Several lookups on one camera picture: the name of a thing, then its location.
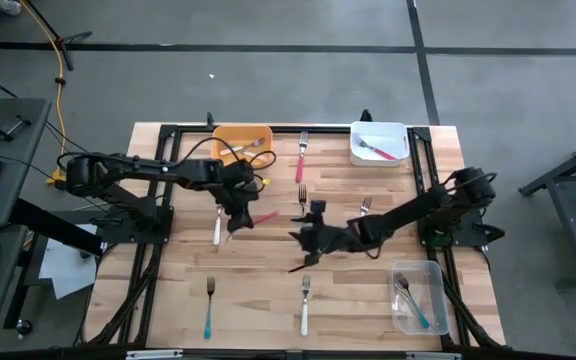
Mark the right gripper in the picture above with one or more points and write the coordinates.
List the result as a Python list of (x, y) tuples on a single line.
[(330, 239)]

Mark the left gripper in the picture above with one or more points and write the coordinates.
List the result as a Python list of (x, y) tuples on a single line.
[(240, 187)]

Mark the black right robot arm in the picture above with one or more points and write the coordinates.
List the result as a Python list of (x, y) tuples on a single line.
[(408, 212)]

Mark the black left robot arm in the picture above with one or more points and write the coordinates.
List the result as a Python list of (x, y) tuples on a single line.
[(133, 167)]

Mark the orange plastic bin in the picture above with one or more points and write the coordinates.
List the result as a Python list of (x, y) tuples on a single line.
[(233, 132)]

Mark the black table clamp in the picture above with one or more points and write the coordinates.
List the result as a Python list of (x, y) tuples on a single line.
[(210, 119), (366, 116)]

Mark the clear plastic bin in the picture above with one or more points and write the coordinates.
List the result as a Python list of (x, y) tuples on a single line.
[(435, 290)]

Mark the white plastic bin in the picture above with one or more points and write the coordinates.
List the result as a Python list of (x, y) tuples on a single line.
[(393, 135)]

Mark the white paper sheet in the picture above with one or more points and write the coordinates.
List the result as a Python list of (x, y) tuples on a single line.
[(68, 272)]

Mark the grey desk with keyboard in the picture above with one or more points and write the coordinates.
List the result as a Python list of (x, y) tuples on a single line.
[(18, 165)]

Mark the black tripod stand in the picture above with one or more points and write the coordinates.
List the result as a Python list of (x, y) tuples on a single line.
[(65, 52)]

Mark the black round knob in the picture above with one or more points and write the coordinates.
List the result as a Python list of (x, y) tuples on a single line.
[(23, 328)]

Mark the black metal cart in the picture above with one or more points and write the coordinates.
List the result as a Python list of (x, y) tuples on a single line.
[(573, 220)]

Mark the person's shoe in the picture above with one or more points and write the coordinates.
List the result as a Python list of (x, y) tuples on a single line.
[(9, 6)]

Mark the black aluminium table frame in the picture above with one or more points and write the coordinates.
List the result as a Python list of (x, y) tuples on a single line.
[(318, 129)]

